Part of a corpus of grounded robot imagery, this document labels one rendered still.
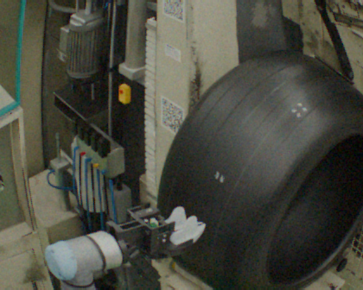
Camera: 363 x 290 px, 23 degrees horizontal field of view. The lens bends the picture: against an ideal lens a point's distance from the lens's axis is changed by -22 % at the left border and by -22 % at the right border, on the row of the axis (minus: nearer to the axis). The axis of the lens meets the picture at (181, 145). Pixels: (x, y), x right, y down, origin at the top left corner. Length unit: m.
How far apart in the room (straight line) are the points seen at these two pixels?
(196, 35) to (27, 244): 0.73
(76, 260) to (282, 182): 0.42
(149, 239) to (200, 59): 0.46
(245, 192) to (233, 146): 0.09
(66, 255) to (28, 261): 0.76
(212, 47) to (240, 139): 0.29
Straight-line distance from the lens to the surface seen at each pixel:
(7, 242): 2.40
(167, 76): 2.20
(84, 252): 1.74
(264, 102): 1.92
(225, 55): 2.17
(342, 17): 2.23
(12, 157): 2.34
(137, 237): 1.81
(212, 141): 1.93
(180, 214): 1.90
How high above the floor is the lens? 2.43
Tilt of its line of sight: 34 degrees down
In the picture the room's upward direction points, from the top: straight up
